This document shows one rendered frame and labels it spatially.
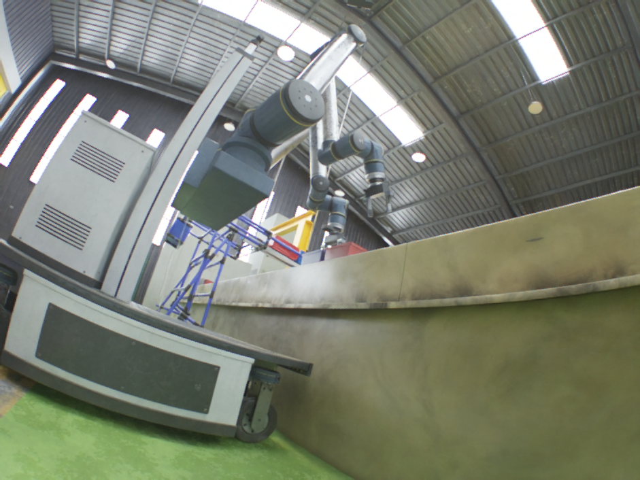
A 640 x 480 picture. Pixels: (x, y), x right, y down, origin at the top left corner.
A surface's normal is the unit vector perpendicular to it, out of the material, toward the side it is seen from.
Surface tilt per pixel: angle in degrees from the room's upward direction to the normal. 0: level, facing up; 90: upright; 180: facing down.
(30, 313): 90
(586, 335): 90
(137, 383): 90
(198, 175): 90
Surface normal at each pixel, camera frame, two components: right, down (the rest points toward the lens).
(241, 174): 0.59, -0.17
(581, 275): -0.78, -0.40
